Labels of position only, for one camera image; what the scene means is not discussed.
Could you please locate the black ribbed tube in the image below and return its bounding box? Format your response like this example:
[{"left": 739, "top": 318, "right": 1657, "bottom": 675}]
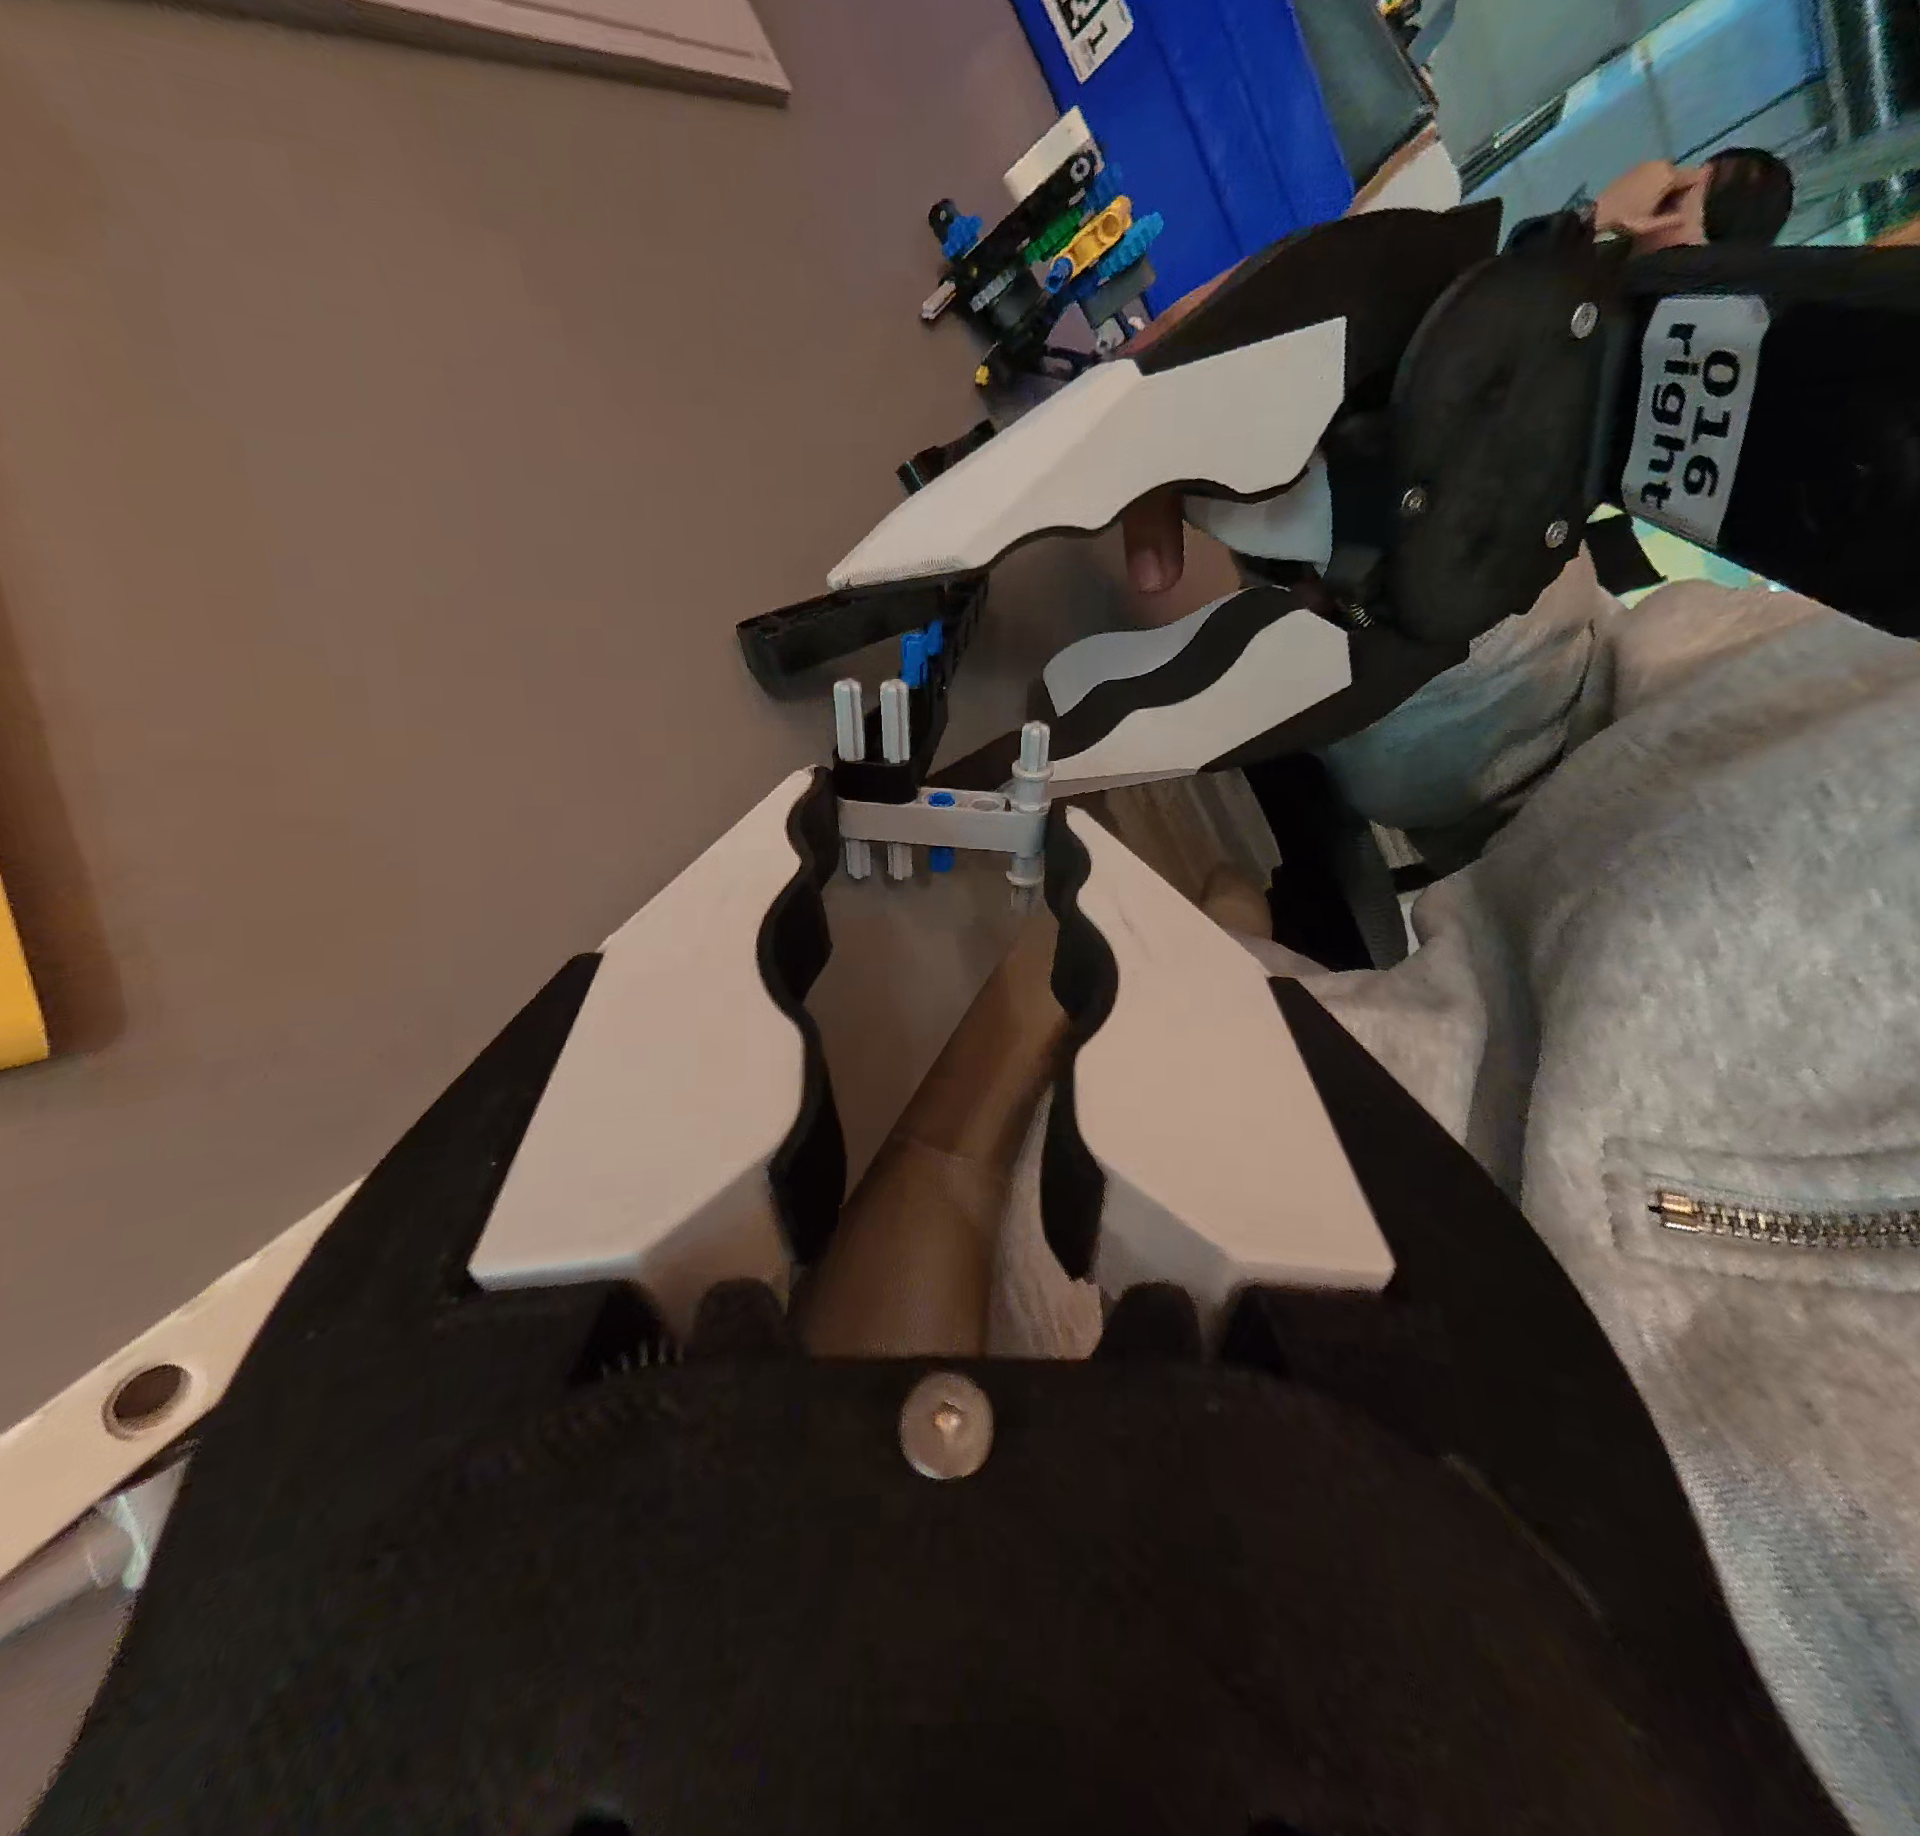
[{"left": 1818, "top": 0, "right": 1920, "bottom": 144}]

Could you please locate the brown table leg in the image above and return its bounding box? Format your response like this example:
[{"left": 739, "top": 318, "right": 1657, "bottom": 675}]
[{"left": 794, "top": 935, "right": 1081, "bottom": 1358}]

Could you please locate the pile of lego parts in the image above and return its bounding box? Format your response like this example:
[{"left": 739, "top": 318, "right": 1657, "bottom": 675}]
[{"left": 917, "top": 101, "right": 1163, "bottom": 390}]

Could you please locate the grey lego axle crosspiece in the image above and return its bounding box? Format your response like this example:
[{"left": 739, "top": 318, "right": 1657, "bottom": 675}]
[{"left": 828, "top": 672, "right": 1059, "bottom": 920}]

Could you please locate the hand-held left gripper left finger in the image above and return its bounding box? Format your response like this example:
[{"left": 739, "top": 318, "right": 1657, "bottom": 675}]
[{"left": 468, "top": 761, "right": 842, "bottom": 1298}]

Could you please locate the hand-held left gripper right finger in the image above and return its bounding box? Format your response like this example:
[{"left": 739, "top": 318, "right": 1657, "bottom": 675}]
[{"left": 1037, "top": 799, "right": 1398, "bottom": 1298}]

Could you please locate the black lego piece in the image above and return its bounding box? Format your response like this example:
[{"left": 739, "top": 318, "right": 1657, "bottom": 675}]
[{"left": 896, "top": 419, "right": 996, "bottom": 495}]

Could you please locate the black lego beam assembly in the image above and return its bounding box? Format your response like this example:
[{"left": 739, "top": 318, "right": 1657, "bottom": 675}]
[{"left": 737, "top": 571, "right": 992, "bottom": 809}]

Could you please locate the dark panel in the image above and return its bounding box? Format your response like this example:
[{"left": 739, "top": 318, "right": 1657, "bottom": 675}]
[{"left": 1260, "top": 0, "right": 1441, "bottom": 196}]

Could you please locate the person's right hand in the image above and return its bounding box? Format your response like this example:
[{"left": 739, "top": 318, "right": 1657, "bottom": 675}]
[{"left": 1124, "top": 159, "right": 1711, "bottom": 593}]

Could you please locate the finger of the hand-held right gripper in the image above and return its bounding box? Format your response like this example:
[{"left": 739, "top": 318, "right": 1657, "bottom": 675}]
[
  {"left": 1025, "top": 582, "right": 1359, "bottom": 796},
  {"left": 828, "top": 318, "right": 1351, "bottom": 593}
]

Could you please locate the yellow flat object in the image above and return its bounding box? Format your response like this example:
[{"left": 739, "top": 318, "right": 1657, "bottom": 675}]
[{"left": 0, "top": 876, "right": 49, "bottom": 1073}]

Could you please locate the blue board with tag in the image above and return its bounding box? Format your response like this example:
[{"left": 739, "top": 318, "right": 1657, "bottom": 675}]
[{"left": 971, "top": 0, "right": 1359, "bottom": 324}]

